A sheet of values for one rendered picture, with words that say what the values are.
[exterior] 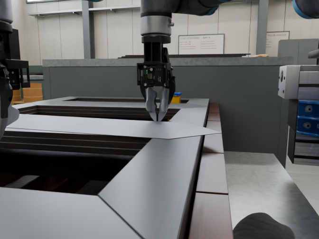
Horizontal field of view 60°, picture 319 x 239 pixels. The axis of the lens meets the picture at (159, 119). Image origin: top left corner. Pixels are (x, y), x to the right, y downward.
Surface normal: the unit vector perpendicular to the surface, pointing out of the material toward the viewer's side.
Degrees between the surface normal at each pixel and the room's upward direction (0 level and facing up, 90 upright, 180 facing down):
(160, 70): 90
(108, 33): 90
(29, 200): 0
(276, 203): 0
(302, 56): 90
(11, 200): 0
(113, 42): 90
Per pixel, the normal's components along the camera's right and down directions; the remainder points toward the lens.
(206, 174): 0.00, -0.99
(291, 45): -0.28, 0.16
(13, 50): 0.98, 0.04
